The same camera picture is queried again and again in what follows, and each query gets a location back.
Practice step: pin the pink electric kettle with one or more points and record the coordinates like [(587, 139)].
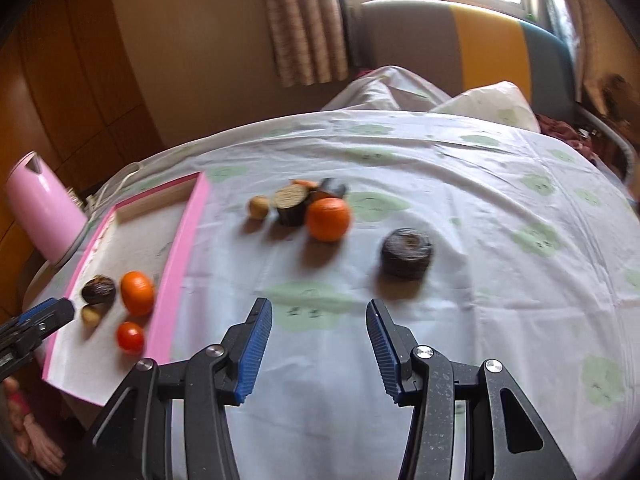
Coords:
[(45, 205)]

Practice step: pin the dark brown water chestnut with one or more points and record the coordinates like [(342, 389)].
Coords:
[(98, 290)]

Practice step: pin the small orange mandarin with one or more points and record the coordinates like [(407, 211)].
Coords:
[(137, 292)]

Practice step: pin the white green-patterned tablecloth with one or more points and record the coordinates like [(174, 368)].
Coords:
[(450, 310)]

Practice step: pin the large orange mandarin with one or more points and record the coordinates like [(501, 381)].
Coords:
[(327, 219)]

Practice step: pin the white pillow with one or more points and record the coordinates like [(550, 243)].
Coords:
[(492, 105)]

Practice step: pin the beige patterned curtain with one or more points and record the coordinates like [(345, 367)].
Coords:
[(305, 20)]

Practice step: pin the pink cardboard box tray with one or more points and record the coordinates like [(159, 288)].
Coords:
[(145, 240)]

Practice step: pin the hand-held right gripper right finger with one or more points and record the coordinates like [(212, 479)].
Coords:
[(382, 345)]

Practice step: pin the white crumpled sheet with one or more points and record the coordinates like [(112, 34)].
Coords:
[(385, 90)]

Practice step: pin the small red tomato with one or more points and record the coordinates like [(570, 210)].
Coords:
[(130, 337)]

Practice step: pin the grey yellow teal sofa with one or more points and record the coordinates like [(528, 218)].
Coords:
[(495, 45)]

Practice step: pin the small dark sugarcane chunk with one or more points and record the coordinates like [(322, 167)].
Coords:
[(332, 188)]

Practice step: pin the beige side curtain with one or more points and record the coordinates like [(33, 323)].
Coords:
[(595, 20)]

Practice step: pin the grey metal chair frame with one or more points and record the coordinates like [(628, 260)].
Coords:
[(612, 140)]

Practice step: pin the dark sugarcane piece tan top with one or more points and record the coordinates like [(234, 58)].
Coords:
[(291, 205)]

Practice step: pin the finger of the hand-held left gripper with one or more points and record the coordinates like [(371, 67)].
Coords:
[(47, 307), (22, 347)]

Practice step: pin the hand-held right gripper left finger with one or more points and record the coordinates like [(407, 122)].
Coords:
[(255, 345)]

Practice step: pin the small tan longan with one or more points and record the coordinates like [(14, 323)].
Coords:
[(90, 316), (258, 207)]

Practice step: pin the dark red cloth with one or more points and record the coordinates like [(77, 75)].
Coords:
[(565, 132)]

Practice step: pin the dark round sugarcane piece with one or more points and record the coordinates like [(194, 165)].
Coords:
[(407, 254)]

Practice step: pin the wooden cabinet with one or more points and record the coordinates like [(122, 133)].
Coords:
[(65, 70)]

